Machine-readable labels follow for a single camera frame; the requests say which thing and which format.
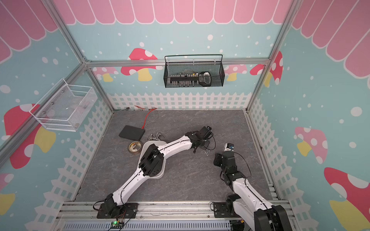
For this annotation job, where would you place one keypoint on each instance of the tape roll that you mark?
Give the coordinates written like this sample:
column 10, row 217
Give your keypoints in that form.
column 135, row 147

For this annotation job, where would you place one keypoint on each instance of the black power strip in basket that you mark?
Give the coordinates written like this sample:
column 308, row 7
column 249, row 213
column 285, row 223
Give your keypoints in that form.
column 203, row 79

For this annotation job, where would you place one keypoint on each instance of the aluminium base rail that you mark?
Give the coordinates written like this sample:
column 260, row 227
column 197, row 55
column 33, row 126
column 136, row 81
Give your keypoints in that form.
column 151, row 216

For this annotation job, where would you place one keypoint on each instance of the green lit circuit board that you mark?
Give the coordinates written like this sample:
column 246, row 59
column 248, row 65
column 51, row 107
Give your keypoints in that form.
column 117, row 225

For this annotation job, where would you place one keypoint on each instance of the black wire mesh basket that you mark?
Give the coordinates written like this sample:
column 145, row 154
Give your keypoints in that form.
column 186, row 64

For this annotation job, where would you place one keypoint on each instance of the white wire mesh basket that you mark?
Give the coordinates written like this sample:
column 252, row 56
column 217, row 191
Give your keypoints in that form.
column 64, row 107

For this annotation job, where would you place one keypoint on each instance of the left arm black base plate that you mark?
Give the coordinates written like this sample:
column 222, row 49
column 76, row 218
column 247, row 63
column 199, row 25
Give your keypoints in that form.
column 129, row 210

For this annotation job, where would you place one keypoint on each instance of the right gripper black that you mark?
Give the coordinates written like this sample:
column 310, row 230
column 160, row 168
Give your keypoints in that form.
column 218, row 158

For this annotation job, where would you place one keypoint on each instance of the black flat pad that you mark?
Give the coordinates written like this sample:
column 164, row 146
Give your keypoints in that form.
column 132, row 133

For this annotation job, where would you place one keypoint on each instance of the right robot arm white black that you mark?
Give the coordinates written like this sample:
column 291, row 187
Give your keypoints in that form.
column 258, row 213

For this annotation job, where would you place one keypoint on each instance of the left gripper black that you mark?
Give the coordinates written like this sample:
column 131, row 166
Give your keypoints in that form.
column 206, row 142

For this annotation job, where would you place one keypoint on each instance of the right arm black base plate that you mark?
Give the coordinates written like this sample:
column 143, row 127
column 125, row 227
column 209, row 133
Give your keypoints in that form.
column 221, row 210

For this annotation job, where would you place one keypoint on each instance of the white plastic storage box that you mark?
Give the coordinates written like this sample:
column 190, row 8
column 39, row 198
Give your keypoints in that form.
column 150, row 163

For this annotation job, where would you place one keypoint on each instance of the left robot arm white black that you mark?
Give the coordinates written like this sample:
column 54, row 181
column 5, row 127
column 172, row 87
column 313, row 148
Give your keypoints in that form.
column 121, row 195

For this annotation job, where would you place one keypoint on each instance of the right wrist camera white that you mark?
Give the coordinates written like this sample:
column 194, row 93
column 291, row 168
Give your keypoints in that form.
column 229, row 147

